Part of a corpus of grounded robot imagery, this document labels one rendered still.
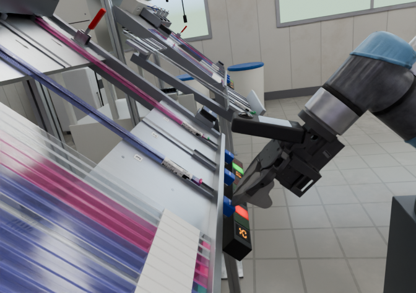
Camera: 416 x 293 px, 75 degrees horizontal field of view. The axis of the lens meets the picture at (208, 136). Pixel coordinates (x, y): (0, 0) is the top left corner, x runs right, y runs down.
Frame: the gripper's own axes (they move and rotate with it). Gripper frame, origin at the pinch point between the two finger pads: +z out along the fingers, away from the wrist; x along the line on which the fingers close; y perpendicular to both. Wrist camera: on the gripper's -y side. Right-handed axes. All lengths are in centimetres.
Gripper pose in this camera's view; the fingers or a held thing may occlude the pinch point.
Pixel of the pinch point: (233, 197)
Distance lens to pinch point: 52.2
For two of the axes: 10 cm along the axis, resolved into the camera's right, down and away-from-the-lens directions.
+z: -5.9, 7.4, 3.2
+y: 8.0, 5.7, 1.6
